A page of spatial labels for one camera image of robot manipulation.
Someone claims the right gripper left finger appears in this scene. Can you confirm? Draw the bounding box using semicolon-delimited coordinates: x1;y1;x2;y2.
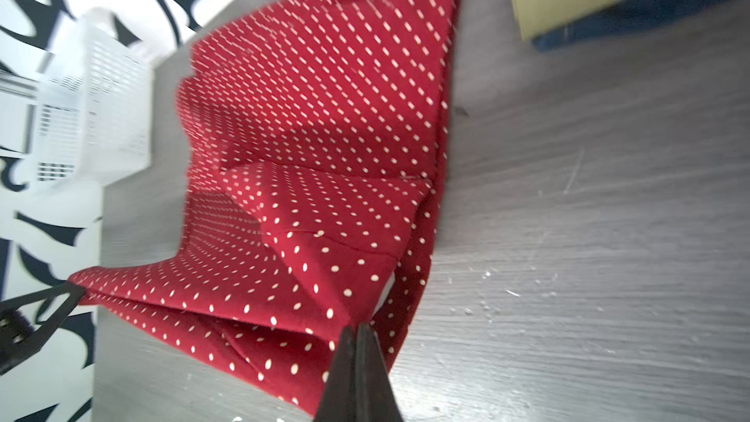
314;327;357;422

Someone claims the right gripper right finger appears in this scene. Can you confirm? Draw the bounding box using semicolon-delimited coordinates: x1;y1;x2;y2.
355;324;404;422

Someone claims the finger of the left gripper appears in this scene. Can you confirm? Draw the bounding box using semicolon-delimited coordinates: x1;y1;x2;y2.
0;280;88;376

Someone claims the red polka dot skirt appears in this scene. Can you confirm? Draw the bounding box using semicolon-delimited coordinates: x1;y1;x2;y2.
71;0;461;413

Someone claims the white plastic basket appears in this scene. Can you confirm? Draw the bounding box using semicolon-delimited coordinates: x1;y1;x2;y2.
30;14;154;189

